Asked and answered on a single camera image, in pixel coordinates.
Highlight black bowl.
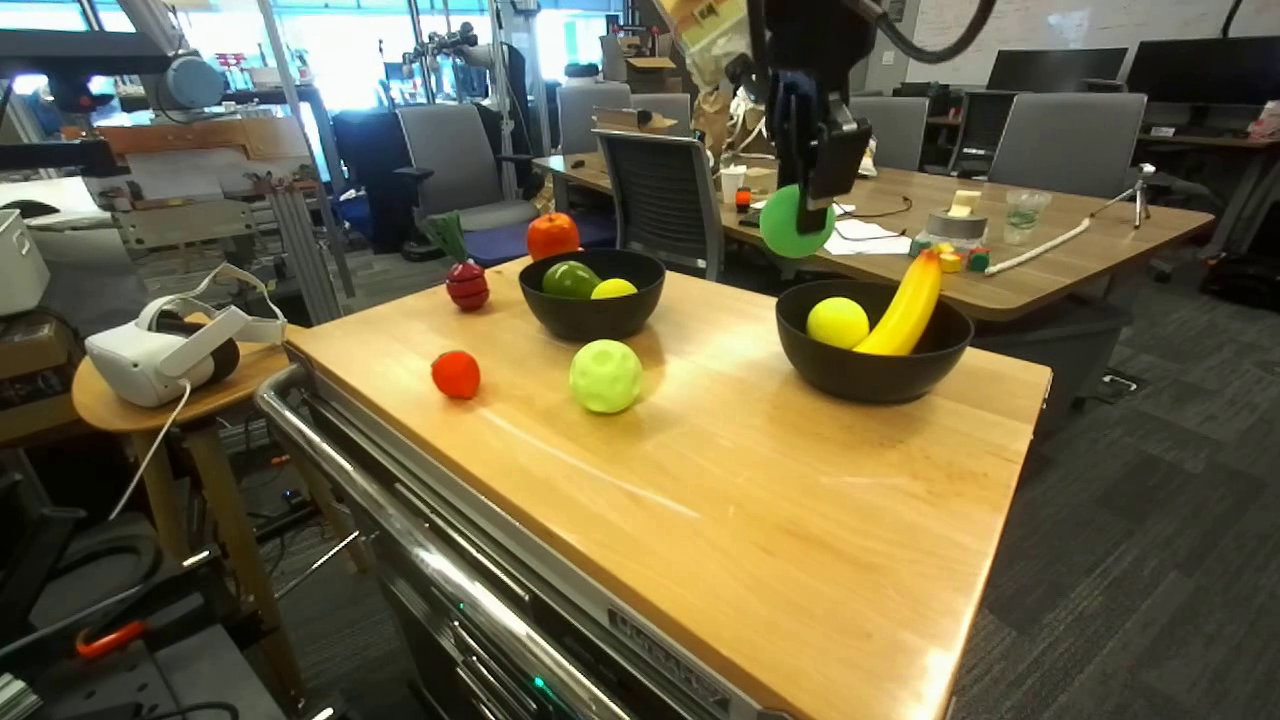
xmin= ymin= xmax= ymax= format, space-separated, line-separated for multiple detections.
xmin=770 ymin=271 xmax=977 ymax=409
xmin=517 ymin=249 xmax=667 ymax=343

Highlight round wooden stool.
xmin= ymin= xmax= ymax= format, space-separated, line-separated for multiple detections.
xmin=69 ymin=337 xmax=303 ymax=695

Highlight smooth green ball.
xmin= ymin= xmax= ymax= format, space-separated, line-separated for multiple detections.
xmin=756 ymin=180 xmax=838 ymax=263

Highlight orange apple toy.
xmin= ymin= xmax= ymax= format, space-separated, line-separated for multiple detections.
xmin=523 ymin=210 xmax=585 ymax=269

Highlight green pepper toy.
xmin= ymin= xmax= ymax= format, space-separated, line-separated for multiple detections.
xmin=541 ymin=258 xmax=606 ymax=306

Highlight white paper sheets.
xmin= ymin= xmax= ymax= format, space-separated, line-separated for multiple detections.
xmin=816 ymin=212 xmax=917 ymax=260

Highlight clear plastic container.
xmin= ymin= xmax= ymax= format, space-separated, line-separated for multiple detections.
xmin=920 ymin=184 xmax=994 ymax=251

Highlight white plastic rod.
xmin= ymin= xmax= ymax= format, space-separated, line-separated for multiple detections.
xmin=978 ymin=212 xmax=1115 ymax=281

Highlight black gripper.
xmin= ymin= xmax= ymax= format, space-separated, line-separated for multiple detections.
xmin=745 ymin=0 xmax=881 ymax=246

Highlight light green dimpled ball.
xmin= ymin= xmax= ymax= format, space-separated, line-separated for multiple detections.
xmin=563 ymin=337 xmax=647 ymax=422

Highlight black mesh office chair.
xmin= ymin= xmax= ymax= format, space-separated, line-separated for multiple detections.
xmin=591 ymin=125 xmax=731 ymax=281

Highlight black computer monitor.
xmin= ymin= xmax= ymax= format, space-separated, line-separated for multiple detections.
xmin=1122 ymin=31 xmax=1280 ymax=112
xmin=983 ymin=45 xmax=1132 ymax=95

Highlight red tomato toy green top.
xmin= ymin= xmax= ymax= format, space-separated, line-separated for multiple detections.
xmin=428 ymin=348 xmax=484 ymax=404

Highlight wooden office desk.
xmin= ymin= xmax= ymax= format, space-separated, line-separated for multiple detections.
xmin=716 ymin=163 xmax=1218 ymax=324

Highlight red radish toy green leaves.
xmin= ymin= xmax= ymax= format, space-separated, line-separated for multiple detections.
xmin=420 ymin=212 xmax=493 ymax=318

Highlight white VR headset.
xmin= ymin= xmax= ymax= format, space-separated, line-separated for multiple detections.
xmin=79 ymin=258 xmax=290 ymax=414

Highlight yellow banana toy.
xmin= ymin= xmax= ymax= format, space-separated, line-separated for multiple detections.
xmin=852 ymin=241 xmax=968 ymax=362

